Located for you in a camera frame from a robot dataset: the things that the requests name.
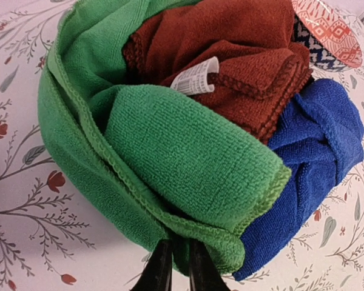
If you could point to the dark red towel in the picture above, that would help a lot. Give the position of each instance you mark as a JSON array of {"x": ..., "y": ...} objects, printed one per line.
[{"x": 260, "y": 66}]

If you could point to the blue towel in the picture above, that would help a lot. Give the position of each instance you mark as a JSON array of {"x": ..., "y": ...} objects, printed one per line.
[{"x": 319, "y": 137}]

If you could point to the green towel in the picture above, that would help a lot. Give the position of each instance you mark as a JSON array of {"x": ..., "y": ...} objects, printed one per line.
[{"x": 153, "y": 161}]

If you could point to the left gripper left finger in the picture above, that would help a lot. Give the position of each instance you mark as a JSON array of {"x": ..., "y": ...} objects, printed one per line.
[{"x": 157, "y": 275}]

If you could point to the red patterned bowl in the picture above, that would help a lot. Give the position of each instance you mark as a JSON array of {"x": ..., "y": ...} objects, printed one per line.
[{"x": 332, "y": 45}]

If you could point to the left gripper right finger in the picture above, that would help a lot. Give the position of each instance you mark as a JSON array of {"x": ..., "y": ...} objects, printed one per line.
[{"x": 203, "y": 274}]

